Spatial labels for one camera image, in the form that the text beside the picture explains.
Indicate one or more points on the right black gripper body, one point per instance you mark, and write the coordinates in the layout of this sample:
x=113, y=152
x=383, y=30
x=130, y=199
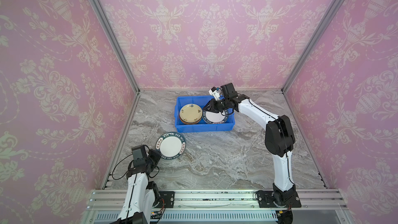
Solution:
x=216, y=104

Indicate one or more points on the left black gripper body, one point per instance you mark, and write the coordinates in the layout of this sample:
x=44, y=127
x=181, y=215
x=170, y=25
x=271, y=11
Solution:
x=148, y=162

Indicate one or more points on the green rim plate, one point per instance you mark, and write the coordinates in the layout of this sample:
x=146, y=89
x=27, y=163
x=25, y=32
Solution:
x=215, y=118
x=171, y=145

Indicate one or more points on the cream floral plate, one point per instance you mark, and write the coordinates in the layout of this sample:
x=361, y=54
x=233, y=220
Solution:
x=190, y=113

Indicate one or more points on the teal patterned plate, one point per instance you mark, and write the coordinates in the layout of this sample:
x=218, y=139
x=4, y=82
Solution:
x=190, y=123

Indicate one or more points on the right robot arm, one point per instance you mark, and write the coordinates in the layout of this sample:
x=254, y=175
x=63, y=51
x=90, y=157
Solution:
x=279, y=138

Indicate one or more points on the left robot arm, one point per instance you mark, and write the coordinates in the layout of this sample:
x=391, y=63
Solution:
x=141, y=193

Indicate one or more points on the blue plastic bin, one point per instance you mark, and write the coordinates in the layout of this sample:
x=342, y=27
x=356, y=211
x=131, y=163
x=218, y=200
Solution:
x=202, y=126

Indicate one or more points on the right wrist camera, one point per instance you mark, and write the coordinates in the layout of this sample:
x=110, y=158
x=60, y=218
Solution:
x=215, y=92

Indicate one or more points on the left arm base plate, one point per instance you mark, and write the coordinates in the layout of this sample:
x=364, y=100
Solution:
x=163, y=199

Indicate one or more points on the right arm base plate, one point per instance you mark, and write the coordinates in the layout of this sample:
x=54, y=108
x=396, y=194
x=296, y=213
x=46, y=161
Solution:
x=276, y=199

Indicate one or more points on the aluminium front rail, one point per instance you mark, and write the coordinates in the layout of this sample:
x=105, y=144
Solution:
x=250, y=206

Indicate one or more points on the right aluminium corner post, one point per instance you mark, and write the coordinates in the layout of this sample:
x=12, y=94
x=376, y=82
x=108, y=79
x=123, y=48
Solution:
x=327, y=18

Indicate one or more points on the aluminium corner post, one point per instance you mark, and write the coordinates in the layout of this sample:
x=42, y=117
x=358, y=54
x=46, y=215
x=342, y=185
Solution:
x=110, y=34
x=327, y=18

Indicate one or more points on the left aluminium corner post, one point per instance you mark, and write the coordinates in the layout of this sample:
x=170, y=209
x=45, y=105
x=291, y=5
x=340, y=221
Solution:
x=110, y=34

